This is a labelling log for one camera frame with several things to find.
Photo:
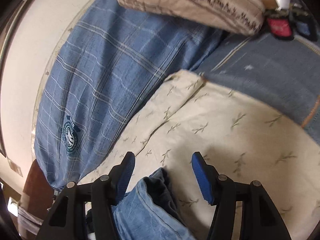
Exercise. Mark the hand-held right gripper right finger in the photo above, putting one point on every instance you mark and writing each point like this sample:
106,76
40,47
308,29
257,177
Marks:
201,175

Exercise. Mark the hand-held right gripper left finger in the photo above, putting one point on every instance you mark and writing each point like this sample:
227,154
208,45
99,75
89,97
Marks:
126,177

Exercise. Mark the blue denim pants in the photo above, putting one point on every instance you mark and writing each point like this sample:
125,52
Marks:
150,205

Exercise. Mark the cream leaf-print bed sheet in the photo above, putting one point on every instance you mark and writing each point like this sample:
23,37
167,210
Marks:
225,130

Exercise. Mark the brown headboard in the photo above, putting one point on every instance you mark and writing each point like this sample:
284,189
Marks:
35,185

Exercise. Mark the blue plaid crest pillow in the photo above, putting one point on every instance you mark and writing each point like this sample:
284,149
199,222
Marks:
100,67

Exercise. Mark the dark blue blanket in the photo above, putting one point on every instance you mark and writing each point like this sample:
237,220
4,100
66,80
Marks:
270,80

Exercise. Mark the red pouch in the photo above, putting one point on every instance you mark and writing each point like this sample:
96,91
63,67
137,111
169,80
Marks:
278,26

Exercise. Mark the beige quilted pillow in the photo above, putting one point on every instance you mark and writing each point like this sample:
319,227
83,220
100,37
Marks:
187,7

